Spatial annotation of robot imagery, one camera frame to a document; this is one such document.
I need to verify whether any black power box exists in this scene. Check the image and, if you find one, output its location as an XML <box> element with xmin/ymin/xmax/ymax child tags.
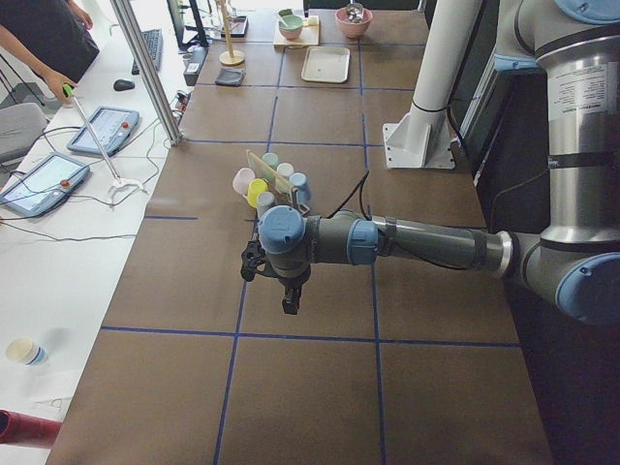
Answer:
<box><xmin>183</xmin><ymin>46</ymin><xmax>208</xmax><ymax>86</ymax></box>

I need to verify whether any black keyboard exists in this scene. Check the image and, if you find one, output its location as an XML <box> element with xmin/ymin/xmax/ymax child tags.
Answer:
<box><xmin>141</xmin><ymin>29</ymin><xmax>164</xmax><ymax>72</ymax></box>

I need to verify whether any white plastic tray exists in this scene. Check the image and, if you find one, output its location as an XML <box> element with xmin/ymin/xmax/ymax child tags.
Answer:
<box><xmin>301</xmin><ymin>46</ymin><xmax>351</xmax><ymax>83</ymax></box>

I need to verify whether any paper cup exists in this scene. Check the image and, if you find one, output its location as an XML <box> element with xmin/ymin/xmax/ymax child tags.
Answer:
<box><xmin>5</xmin><ymin>337</ymin><xmax>47</xmax><ymax>366</ymax></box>

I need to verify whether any aluminium frame post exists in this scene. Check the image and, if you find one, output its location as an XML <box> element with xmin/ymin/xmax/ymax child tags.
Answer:
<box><xmin>110</xmin><ymin>0</ymin><xmax>182</xmax><ymax>146</ymax></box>

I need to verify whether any black monitor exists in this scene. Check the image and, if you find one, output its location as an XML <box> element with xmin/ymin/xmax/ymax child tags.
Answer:
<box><xmin>167</xmin><ymin>0</ymin><xmax>208</xmax><ymax>51</ymax></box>

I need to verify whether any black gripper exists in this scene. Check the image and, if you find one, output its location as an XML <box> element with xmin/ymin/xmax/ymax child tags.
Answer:
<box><xmin>272</xmin><ymin>263</ymin><xmax>310</xmax><ymax>315</ymax></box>

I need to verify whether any folded grey cloth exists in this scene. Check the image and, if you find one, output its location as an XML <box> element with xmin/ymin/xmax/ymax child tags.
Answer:
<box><xmin>215</xmin><ymin>67</ymin><xmax>246</xmax><ymax>87</ymax></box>

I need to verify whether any wooden mug tree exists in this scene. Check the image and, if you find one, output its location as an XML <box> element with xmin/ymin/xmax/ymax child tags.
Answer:
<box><xmin>217</xmin><ymin>0</ymin><xmax>245</xmax><ymax>67</ymax></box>

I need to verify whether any pink bowl with ice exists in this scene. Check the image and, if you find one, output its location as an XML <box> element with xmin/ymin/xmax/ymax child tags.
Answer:
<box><xmin>334</xmin><ymin>4</ymin><xmax>373</xmax><ymax>39</ymax></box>

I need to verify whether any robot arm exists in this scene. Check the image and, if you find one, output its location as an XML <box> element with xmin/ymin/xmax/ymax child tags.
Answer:
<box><xmin>241</xmin><ymin>1</ymin><xmax>619</xmax><ymax>326</ymax></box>

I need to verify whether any green plastic cup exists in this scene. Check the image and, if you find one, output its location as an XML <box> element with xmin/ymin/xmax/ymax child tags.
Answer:
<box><xmin>262</xmin><ymin>152</ymin><xmax>280</xmax><ymax>171</ymax></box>

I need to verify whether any red cylinder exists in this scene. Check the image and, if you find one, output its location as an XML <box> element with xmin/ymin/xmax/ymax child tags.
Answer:
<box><xmin>1</xmin><ymin>410</ymin><xmax>62</xmax><ymax>449</ymax></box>

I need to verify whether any white reacher grabber stick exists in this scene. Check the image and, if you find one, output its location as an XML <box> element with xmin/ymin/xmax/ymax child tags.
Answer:
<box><xmin>62</xmin><ymin>83</ymin><xmax>146</xmax><ymax>200</ymax></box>

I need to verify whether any yellow plastic cup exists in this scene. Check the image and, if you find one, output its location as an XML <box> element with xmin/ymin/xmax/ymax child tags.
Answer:
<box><xmin>246</xmin><ymin>178</ymin><xmax>269</xmax><ymax>208</ymax></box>

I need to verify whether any far teach pendant tablet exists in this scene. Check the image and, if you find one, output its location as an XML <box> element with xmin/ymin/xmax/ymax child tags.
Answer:
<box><xmin>67</xmin><ymin>106</ymin><xmax>140</xmax><ymax>156</ymax></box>

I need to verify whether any person in black shirt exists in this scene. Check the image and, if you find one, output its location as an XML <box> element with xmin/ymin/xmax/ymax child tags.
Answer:
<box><xmin>1</xmin><ymin>0</ymin><xmax>99</xmax><ymax>104</ymax></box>

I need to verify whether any near teach pendant tablet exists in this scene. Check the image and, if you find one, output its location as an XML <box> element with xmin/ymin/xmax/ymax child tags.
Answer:
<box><xmin>1</xmin><ymin>152</ymin><xmax>90</xmax><ymax>217</ymax></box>

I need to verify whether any cream plastic cup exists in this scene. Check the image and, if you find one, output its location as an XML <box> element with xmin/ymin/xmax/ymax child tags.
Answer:
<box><xmin>276</xmin><ymin>162</ymin><xmax>295</xmax><ymax>180</ymax></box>

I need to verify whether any pink plastic cup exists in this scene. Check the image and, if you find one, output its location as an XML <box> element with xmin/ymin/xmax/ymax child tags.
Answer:
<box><xmin>232</xmin><ymin>167</ymin><xmax>256</xmax><ymax>198</ymax></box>

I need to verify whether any green bowl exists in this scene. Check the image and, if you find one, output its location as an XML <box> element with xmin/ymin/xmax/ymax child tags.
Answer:
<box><xmin>278</xmin><ymin>15</ymin><xmax>303</xmax><ymax>41</ymax></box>

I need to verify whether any wooden cutting board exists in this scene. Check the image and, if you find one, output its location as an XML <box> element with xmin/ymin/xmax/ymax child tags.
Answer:
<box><xmin>273</xmin><ymin>15</ymin><xmax>321</xmax><ymax>47</ymax></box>

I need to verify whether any grey office chair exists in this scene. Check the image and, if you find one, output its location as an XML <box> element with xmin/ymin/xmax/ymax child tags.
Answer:
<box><xmin>1</xmin><ymin>103</ymin><xmax>47</xmax><ymax>164</ymax></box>

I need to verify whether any teach pendant tablet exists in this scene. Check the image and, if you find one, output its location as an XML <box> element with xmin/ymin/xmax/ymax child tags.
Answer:
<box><xmin>67</xmin><ymin>106</ymin><xmax>140</xmax><ymax>156</ymax></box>
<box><xmin>1</xmin><ymin>152</ymin><xmax>90</xmax><ymax>217</ymax></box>

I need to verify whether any black computer mouse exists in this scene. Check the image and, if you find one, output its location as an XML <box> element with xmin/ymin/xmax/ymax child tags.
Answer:
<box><xmin>112</xmin><ymin>78</ymin><xmax>136</xmax><ymax>92</ymax></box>

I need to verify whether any white wire cup rack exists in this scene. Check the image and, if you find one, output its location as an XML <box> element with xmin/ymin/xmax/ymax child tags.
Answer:
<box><xmin>246</xmin><ymin>150</ymin><xmax>310</xmax><ymax>216</ymax></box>

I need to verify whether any grey plastic cup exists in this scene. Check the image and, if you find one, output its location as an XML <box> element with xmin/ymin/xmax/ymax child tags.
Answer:
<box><xmin>256</xmin><ymin>191</ymin><xmax>277</xmax><ymax>219</ymax></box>

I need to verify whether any blue plastic cup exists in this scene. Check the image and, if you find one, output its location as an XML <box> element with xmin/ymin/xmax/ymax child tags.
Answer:
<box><xmin>289</xmin><ymin>172</ymin><xmax>312</xmax><ymax>204</ymax></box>

